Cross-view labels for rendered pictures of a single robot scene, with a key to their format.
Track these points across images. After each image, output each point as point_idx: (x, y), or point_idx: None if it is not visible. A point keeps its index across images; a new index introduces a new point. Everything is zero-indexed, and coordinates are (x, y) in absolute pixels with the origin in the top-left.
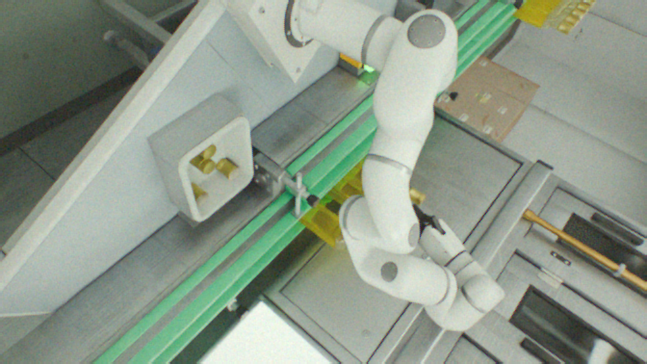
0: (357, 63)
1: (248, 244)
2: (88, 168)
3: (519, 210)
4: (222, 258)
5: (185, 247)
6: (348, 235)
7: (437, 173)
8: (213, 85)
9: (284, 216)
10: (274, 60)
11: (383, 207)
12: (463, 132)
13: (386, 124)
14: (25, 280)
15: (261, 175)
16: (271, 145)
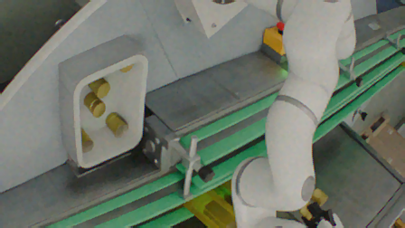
0: (280, 49)
1: (127, 209)
2: (18, 80)
3: (393, 218)
4: (99, 213)
5: (69, 190)
6: (238, 199)
7: (342, 188)
8: (124, 26)
9: (170, 194)
10: (190, 11)
11: (283, 150)
12: (368, 154)
13: (295, 56)
14: None
15: (150, 141)
16: (167, 109)
